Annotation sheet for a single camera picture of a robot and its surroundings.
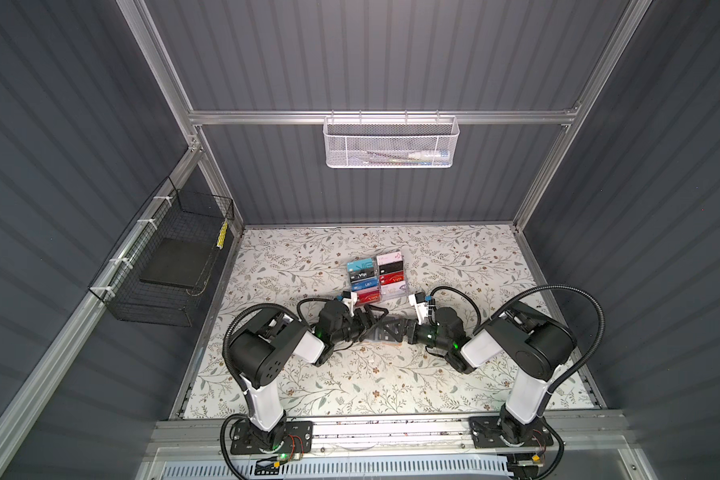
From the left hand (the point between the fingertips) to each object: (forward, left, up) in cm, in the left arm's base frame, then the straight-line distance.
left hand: (385, 317), depth 88 cm
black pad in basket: (+9, +55, +19) cm, 59 cm away
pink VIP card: (+20, -4, +4) cm, 21 cm away
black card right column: (+17, -4, +1) cm, 18 cm away
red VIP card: (+15, -4, 0) cm, 15 cm away
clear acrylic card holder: (+11, -3, -3) cm, 12 cm away
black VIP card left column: (+15, +9, +2) cm, 17 cm away
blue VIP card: (+13, +5, 0) cm, 14 cm away
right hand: (-3, -2, -2) cm, 4 cm away
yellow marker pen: (+18, +45, +20) cm, 53 cm away
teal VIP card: (+17, +7, +4) cm, 19 cm away
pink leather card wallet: (-3, +2, -5) cm, 6 cm away
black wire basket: (+21, +58, +25) cm, 66 cm away
